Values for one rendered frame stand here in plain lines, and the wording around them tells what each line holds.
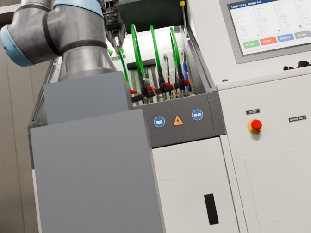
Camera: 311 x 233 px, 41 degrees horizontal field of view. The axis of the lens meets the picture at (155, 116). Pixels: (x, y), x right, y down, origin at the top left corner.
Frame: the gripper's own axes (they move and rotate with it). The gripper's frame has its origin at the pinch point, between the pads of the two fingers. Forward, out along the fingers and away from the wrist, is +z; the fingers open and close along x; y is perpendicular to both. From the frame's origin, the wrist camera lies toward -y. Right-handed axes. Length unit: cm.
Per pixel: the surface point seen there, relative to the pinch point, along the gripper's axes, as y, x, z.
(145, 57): -36.4, 9.4, -7.6
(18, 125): -178, -111, -19
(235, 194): 18, 33, 66
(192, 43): -16.0, 32.0, -2.5
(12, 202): -178, -123, 45
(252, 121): 21, 43, 43
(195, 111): 17.8, 24.8, 35.1
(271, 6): -13, 70, -12
